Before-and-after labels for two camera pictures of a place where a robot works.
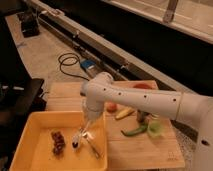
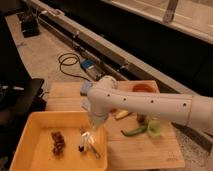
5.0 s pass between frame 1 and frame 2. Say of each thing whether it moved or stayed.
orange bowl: stayed
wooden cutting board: stayed
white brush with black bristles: moved
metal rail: stayed
